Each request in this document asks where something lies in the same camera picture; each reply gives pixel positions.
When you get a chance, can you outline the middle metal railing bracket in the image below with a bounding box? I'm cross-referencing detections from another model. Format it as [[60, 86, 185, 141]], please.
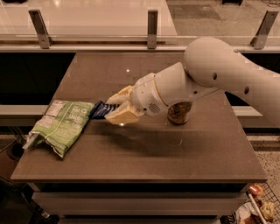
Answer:
[[147, 10, 158, 49]]

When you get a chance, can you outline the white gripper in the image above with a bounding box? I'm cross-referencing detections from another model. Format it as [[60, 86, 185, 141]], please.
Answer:
[[105, 73, 167, 124]]

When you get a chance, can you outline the wire basket with snacks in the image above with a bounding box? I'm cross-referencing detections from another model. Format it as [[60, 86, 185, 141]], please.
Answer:
[[220, 183, 280, 224]]

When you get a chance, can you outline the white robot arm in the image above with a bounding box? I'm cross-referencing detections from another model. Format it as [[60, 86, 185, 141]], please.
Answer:
[[105, 37, 280, 127]]

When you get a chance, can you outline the green jalapeno chip bag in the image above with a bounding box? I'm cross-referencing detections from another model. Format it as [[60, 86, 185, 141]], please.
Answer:
[[24, 100, 94, 158]]

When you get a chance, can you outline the gold soda can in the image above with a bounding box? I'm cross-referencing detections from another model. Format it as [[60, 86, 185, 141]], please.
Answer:
[[167, 101, 193, 125]]

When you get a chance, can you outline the glass railing panel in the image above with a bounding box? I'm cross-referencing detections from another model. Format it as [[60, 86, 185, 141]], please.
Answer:
[[0, 0, 279, 38]]

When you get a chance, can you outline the left metal railing bracket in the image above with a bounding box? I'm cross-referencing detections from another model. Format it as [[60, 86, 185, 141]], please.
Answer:
[[29, 10, 52, 49]]

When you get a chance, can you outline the blue rxbar blueberry wrapper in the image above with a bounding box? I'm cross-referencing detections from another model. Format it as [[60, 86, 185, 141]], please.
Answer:
[[88, 101, 119, 120]]

